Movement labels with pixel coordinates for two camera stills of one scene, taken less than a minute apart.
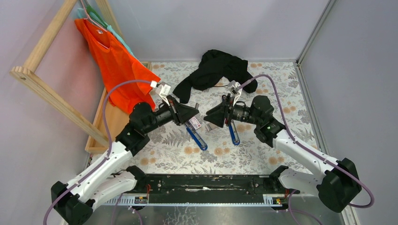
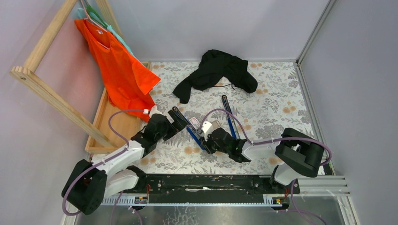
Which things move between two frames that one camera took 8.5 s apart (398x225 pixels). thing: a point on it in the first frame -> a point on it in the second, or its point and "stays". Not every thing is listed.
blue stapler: (234, 132) stays
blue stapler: (195, 136) stays
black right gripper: (218, 118) -> (209, 137)
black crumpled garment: (217, 68) stays
